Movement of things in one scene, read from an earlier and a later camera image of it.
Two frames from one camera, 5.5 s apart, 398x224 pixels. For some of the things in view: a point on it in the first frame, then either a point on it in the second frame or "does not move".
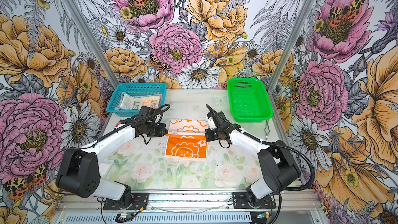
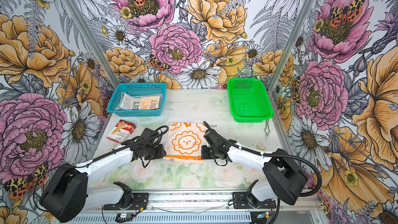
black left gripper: [162, 131] to [159, 154]
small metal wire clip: [267, 136] does not move
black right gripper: [208, 135] to [203, 154]
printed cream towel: [129, 102] does not move
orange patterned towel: [186, 139] does not move
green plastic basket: [249, 101] does not move
